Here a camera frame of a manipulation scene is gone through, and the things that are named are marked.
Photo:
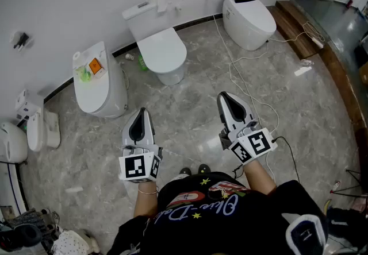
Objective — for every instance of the black tripod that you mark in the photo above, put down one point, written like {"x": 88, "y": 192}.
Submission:
{"x": 353, "y": 187}

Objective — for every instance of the person's right forearm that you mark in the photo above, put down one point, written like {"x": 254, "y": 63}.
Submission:
{"x": 258, "y": 179}

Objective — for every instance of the white smart toilet black panel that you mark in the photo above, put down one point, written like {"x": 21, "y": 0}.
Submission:
{"x": 250, "y": 24}

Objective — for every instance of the wooden step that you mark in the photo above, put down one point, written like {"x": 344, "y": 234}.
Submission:
{"x": 299, "y": 32}

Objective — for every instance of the small white toilet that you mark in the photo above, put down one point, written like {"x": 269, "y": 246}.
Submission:
{"x": 37, "y": 130}

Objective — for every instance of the black headphones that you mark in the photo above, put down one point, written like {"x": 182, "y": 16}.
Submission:
{"x": 27, "y": 235}

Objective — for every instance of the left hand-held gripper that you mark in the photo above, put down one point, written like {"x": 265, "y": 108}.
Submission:
{"x": 135, "y": 167}

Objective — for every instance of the orange tissue box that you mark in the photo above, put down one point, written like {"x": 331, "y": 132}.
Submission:
{"x": 95, "y": 66}

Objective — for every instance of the green bottle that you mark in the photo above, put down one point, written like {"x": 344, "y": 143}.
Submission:
{"x": 142, "y": 63}

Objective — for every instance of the person's black shoe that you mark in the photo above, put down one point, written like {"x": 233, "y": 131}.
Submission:
{"x": 203, "y": 168}
{"x": 185, "y": 171}

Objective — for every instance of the white toilet with tank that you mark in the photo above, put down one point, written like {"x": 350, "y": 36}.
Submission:
{"x": 164, "y": 53}

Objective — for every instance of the clear plastic wrapper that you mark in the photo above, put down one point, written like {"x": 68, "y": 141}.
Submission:
{"x": 306, "y": 62}

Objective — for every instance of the person's left forearm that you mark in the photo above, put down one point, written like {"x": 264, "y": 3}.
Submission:
{"x": 145, "y": 203}

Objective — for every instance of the person's black printed t-shirt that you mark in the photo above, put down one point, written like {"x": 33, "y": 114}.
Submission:
{"x": 253, "y": 222}

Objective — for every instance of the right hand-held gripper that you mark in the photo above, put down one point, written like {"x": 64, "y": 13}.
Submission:
{"x": 258, "y": 142}

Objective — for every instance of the small white bottle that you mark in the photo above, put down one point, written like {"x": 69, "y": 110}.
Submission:
{"x": 129, "y": 57}

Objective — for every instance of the white wall shelf bracket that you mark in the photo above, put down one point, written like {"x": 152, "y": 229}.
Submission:
{"x": 161, "y": 4}

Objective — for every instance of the white dotted cloth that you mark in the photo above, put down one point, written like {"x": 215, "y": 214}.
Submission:
{"x": 70, "y": 243}

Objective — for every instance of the wall holder with black item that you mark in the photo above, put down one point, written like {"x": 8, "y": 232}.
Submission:
{"x": 22, "y": 40}

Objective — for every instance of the white tankless smart toilet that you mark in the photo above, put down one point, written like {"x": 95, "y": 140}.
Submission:
{"x": 95, "y": 96}

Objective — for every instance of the green plastic packet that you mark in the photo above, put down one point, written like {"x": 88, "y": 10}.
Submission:
{"x": 84, "y": 74}

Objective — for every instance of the white power strip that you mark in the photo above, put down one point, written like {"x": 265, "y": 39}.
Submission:
{"x": 317, "y": 41}

